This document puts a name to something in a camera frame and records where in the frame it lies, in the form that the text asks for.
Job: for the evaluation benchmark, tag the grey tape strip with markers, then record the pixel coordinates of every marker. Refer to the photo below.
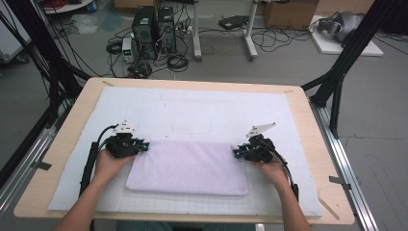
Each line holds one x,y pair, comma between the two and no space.
338,181
41,165

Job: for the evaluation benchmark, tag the white metal stand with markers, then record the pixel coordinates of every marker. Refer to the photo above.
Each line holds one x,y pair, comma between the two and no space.
196,41

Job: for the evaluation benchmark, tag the white power supply unit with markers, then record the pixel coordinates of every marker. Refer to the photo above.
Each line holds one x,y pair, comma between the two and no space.
128,51

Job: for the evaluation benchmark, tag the person's right hand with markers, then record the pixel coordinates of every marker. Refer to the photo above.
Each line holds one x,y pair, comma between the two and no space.
275,171

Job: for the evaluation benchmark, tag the person's blue trousers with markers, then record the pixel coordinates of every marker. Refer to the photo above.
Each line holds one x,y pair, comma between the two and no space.
144,226

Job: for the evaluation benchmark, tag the grey rounded device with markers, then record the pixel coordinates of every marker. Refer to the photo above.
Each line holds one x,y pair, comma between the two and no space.
344,24

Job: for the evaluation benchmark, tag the white foam mat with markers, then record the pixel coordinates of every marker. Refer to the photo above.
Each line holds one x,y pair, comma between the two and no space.
192,106

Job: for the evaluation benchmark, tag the brown tape piece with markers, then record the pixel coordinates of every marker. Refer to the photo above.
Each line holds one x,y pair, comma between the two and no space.
107,83

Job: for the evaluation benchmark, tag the black metal frame post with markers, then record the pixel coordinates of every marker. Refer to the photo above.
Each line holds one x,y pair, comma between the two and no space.
41,38
352,45

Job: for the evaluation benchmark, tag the white round table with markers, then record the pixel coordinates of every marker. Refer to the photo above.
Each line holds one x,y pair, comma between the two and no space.
70,7

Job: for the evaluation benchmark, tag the aluminium rail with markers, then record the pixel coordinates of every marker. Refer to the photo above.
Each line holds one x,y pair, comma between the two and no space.
22,173
335,150

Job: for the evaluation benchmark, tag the small cardboard box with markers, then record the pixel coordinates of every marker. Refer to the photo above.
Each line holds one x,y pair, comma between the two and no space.
128,3

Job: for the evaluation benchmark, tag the black flat device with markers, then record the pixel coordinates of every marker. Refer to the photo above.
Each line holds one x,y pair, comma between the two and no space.
232,22

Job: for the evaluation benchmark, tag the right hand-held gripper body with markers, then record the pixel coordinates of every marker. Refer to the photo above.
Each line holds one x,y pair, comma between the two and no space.
260,149

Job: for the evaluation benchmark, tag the clear plastic bag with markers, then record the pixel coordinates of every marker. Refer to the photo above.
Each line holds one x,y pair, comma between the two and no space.
85,25

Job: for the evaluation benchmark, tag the pink printed towel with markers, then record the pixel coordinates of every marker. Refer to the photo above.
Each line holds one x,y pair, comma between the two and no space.
186,170

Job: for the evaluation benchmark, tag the white cabinet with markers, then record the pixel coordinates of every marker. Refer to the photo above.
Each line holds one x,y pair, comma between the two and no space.
9,38

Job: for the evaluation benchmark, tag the large cardboard box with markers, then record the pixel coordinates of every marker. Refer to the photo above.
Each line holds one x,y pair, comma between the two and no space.
288,14

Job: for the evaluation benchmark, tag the white floor board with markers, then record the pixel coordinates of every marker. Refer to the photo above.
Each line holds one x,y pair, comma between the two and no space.
330,48

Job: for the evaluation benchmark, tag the teal floor sheet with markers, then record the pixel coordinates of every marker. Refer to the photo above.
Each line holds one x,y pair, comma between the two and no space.
112,21

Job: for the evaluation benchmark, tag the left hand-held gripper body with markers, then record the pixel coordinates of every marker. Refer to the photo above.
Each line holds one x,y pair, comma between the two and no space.
122,146

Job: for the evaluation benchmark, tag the black computer tower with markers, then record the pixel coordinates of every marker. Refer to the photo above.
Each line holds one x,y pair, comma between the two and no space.
166,32
144,29

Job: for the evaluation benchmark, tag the person's left hand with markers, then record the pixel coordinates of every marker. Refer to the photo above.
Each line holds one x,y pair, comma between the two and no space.
107,166

